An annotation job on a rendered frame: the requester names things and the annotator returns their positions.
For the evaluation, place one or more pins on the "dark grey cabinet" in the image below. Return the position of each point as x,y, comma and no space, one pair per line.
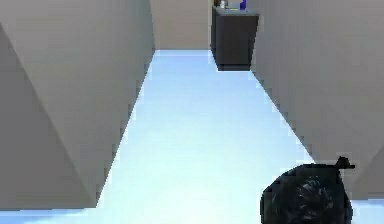
233,40

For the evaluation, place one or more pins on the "blue bottle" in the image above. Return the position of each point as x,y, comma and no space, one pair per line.
243,4

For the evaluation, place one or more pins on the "black garbage bag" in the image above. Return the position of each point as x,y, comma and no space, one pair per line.
305,196

